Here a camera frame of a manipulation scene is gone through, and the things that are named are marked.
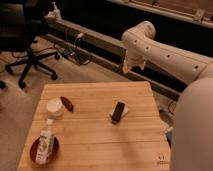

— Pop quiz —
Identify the power strip with cables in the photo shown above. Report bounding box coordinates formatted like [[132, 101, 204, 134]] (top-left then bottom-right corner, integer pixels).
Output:
[[60, 48, 76, 59]]

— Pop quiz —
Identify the red spoon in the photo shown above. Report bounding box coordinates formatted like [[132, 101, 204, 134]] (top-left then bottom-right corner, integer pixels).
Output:
[[60, 96, 74, 112]]

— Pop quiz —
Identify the white spray bottle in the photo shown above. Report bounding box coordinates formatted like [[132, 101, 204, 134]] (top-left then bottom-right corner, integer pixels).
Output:
[[47, 2, 61, 20]]

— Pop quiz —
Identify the blue box on floor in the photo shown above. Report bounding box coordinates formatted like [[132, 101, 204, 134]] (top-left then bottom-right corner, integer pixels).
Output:
[[166, 127, 173, 146]]

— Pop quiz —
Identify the white plug adapter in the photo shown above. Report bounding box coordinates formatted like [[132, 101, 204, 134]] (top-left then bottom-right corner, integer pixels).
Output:
[[76, 32, 84, 39]]

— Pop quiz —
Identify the white plastic bottle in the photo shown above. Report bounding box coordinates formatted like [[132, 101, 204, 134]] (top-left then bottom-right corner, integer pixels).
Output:
[[35, 119, 54, 165]]

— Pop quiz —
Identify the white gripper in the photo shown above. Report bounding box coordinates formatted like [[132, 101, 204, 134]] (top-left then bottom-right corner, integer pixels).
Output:
[[122, 50, 147, 74]]

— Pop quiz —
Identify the black office chair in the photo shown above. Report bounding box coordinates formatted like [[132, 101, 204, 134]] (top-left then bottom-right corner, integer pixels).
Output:
[[0, 0, 60, 88]]

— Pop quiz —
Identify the white round jar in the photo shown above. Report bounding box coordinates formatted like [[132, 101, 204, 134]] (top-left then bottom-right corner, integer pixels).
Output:
[[46, 98, 64, 119]]

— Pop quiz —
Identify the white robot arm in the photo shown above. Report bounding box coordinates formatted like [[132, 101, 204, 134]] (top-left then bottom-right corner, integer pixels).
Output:
[[121, 21, 213, 171]]

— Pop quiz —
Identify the red round plate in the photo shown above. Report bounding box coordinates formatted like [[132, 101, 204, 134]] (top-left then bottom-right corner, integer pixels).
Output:
[[29, 137, 59, 166]]

